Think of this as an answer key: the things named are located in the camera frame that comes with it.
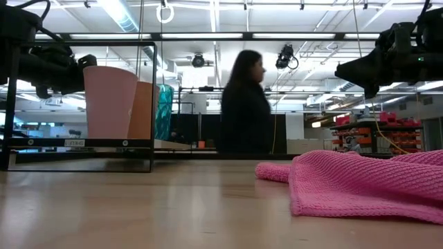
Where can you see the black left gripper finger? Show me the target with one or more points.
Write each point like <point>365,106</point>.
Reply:
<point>87,62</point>

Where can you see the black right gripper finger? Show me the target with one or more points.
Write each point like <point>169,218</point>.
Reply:
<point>360,74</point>

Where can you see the pink cup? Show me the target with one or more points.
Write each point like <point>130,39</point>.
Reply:
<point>109,103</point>

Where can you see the orange cup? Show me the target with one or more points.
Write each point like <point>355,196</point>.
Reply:
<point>143,114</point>

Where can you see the teal translucent tumbler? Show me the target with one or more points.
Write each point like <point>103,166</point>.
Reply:
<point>165,114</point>

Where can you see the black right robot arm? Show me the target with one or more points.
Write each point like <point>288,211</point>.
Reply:
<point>431,65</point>

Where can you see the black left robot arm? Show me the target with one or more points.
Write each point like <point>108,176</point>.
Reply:
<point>17,20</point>

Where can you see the rack with red bins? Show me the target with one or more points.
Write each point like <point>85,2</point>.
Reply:
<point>380,138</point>

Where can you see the white cabinet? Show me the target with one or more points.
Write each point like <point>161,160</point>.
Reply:
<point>304,146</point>

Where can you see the pink knitted cloth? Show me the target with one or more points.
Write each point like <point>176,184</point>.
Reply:
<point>363,186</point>

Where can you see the black overhead beam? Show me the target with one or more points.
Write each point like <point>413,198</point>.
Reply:
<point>247,35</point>

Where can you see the person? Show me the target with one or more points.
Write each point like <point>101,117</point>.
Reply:
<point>244,117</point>

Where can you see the black partition panel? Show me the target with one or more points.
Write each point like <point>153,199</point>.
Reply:
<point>207,131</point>

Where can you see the small orange object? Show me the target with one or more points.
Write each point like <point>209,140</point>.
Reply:
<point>201,144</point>

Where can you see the black hanging camera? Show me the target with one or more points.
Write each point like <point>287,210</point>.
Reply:
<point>198,61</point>
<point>285,57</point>

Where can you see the wooden shelf with black frame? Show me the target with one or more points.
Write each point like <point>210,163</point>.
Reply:
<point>83,142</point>

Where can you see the black aluminium table frame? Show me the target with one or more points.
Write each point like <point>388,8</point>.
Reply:
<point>225,156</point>

